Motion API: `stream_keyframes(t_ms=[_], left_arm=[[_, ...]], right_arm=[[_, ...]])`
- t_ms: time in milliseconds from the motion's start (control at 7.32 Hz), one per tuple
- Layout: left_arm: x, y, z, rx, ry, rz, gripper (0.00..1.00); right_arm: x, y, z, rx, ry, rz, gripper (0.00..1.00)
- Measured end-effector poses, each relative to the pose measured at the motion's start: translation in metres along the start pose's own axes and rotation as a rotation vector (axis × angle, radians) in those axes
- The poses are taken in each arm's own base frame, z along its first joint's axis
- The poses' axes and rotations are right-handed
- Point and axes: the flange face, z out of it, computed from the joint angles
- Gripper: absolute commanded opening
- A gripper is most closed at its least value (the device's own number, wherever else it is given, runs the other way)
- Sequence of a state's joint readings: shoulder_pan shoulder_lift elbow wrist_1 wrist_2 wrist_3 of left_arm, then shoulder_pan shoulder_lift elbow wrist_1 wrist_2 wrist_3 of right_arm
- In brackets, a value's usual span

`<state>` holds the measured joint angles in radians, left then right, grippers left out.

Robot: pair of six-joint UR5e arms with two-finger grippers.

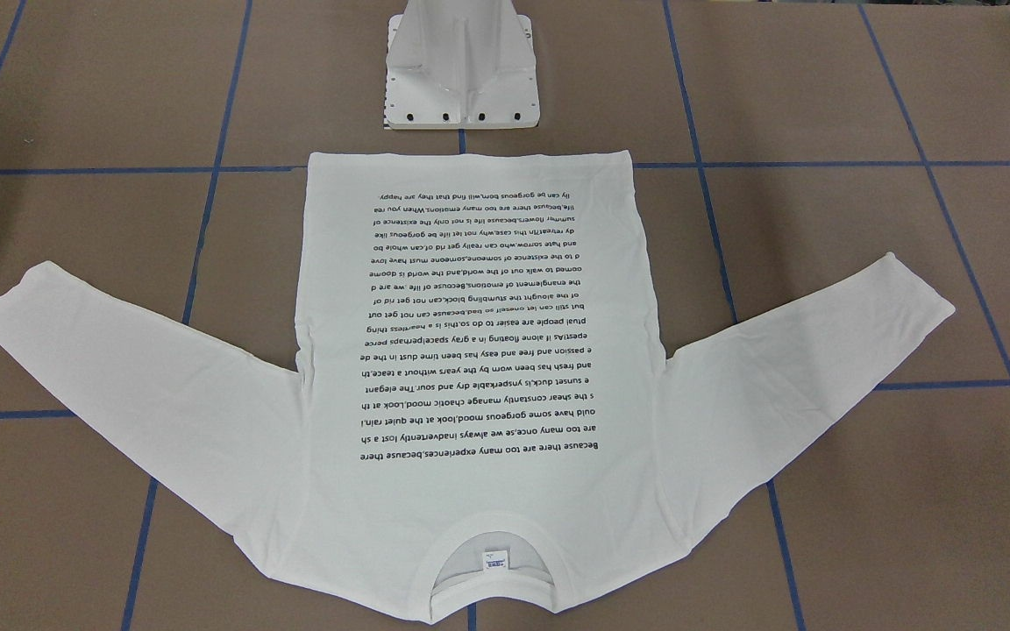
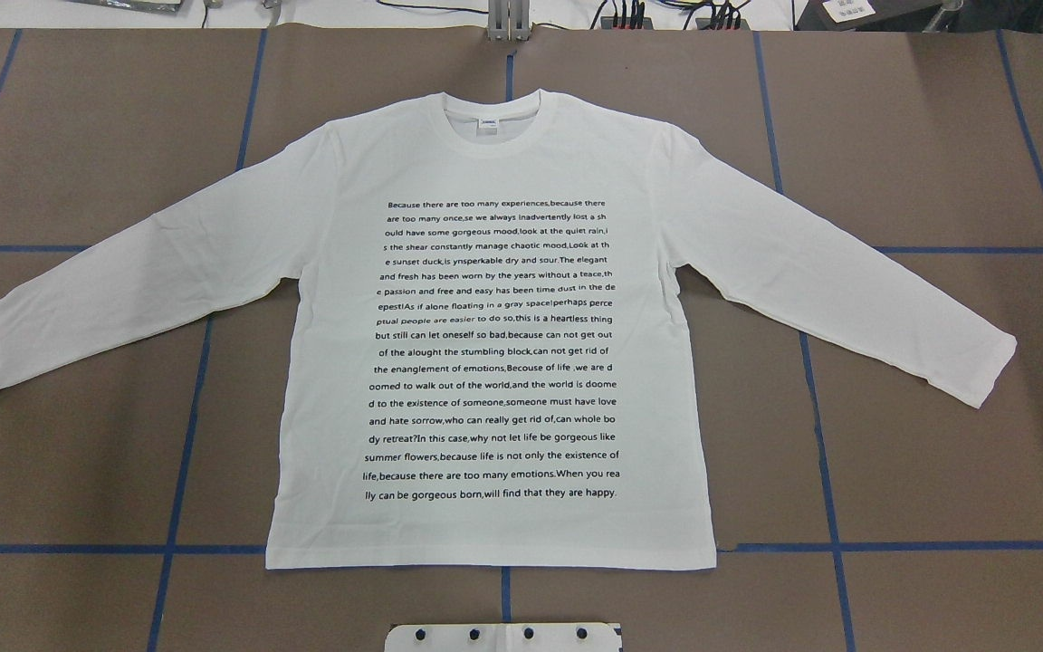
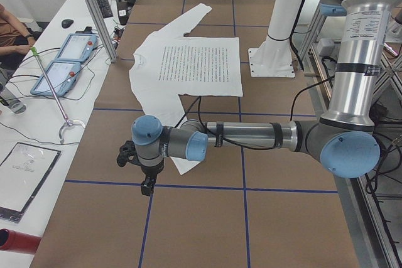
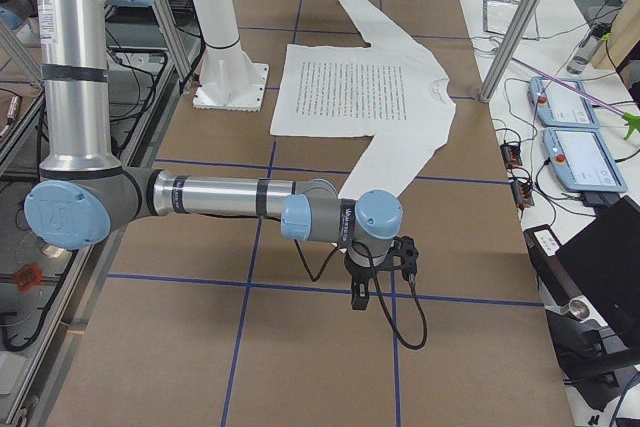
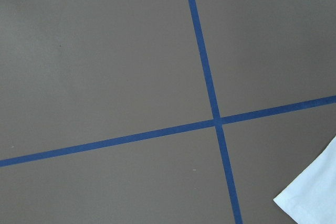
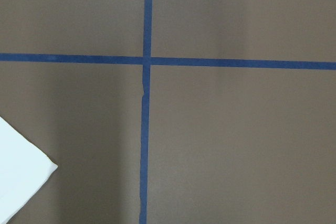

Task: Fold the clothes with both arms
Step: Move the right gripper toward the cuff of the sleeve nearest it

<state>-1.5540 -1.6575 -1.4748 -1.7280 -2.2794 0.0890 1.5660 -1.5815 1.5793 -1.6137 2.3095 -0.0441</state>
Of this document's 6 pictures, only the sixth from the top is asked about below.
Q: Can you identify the white printed t-shirt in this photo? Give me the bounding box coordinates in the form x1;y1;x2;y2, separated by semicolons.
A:
1;119;58;223

